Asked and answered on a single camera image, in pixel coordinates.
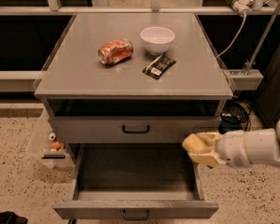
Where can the yellow sponge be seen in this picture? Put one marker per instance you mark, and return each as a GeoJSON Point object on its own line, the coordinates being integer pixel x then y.
{"type": "Point", "coordinates": [193, 143]}

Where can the crushed orange soda can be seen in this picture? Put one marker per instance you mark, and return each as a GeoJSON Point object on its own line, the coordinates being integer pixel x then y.
{"type": "Point", "coordinates": [115, 51]}

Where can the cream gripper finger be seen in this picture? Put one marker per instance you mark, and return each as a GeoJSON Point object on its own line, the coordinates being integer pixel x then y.
{"type": "Point", "coordinates": [209, 158]}
{"type": "Point", "coordinates": [210, 138]}

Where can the open grey middle drawer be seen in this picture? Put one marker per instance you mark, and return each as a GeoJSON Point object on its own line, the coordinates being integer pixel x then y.
{"type": "Point", "coordinates": [135, 182]}

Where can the black bag corner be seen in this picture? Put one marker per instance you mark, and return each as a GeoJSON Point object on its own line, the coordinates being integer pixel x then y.
{"type": "Point", "coordinates": [12, 218]}

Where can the white power strip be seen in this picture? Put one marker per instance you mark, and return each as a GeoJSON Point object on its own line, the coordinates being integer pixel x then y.
{"type": "Point", "coordinates": [240, 6]}

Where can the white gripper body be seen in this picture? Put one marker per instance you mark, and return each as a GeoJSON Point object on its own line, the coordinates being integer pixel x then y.
{"type": "Point", "coordinates": [232, 148]}

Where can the closed grey top drawer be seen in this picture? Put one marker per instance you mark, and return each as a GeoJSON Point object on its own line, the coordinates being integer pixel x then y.
{"type": "Point", "coordinates": [114, 130]}

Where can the grey drawer cabinet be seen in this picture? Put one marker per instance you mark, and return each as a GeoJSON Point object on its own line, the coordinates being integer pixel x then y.
{"type": "Point", "coordinates": [77, 84]}

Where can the black snack packet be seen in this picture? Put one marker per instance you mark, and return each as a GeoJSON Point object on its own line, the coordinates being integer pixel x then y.
{"type": "Point", "coordinates": [158, 67]}

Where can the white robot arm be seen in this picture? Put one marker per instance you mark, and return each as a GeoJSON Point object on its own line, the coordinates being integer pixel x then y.
{"type": "Point", "coordinates": [262, 146]}

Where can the white bowl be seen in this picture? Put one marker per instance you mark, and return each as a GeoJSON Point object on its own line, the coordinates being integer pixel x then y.
{"type": "Point", "coordinates": [157, 40]}

